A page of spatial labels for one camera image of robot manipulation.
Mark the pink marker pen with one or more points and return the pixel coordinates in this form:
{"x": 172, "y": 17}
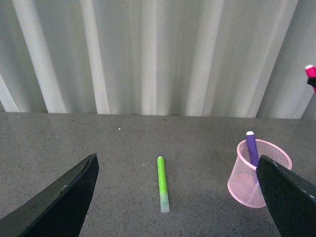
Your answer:
{"x": 310, "y": 71}

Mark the white pleated curtain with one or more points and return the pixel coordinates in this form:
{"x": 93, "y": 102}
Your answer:
{"x": 228, "y": 58}

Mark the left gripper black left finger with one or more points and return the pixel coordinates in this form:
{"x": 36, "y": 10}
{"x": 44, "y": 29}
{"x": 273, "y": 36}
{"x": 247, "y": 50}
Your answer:
{"x": 60, "y": 209}

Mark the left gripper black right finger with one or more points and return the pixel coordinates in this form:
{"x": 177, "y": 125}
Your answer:
{"x": 291, "y": 199}

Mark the pink mesh pen cup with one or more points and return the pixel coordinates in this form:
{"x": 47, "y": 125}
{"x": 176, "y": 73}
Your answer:
{"x": 243, "y": 183}

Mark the purple marker pen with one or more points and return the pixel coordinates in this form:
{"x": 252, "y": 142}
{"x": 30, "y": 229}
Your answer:
{"x": 252, "y": 148}

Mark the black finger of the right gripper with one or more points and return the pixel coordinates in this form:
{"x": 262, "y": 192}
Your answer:
{"x": 312, "y": 82}

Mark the green marker pen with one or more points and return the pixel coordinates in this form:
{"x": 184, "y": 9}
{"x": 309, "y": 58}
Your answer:
{"x": 162, "y": 183}

